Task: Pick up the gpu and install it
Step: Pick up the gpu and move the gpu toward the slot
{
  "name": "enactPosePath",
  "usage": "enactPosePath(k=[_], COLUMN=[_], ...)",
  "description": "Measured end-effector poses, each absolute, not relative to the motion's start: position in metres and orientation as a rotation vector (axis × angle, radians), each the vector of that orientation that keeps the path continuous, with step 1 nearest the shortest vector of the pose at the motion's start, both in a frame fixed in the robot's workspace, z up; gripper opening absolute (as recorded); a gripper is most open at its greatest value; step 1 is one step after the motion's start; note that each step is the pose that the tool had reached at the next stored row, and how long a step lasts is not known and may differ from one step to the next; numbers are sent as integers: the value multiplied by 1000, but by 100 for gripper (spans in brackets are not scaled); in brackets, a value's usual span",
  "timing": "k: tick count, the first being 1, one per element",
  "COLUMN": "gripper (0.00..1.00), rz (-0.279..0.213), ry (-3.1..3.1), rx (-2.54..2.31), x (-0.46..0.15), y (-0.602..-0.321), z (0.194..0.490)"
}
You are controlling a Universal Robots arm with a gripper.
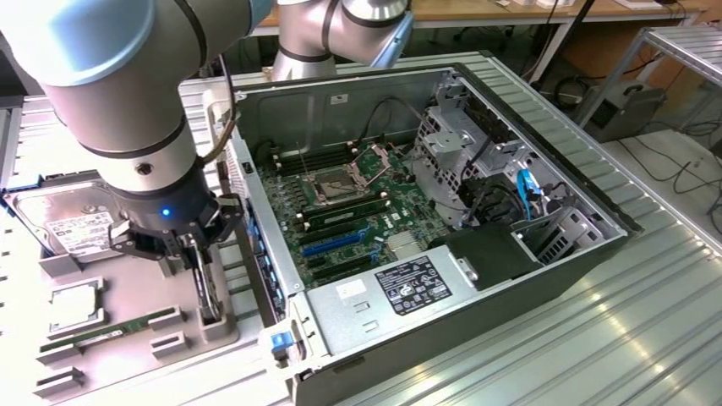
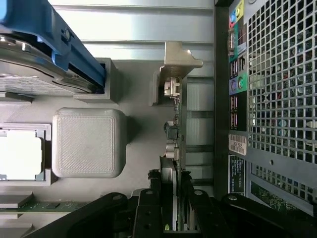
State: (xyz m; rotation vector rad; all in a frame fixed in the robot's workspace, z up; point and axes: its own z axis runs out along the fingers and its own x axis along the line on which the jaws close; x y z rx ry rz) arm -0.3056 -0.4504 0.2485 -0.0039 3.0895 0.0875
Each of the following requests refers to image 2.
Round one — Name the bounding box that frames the green ram stick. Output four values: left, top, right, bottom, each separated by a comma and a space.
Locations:
0, 201, 89, 213

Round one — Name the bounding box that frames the black pc case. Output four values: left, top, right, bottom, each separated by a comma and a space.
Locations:
213, 0, 317, 224

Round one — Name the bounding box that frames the silver cpu chip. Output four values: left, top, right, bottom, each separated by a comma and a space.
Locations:
0, 129, 43, 181

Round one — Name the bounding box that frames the white barcode sticker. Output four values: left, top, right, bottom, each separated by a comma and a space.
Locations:
228, 133, 248, 156

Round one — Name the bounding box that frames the hard disk with blue carrier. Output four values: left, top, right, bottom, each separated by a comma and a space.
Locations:
0, 0, 107, 95

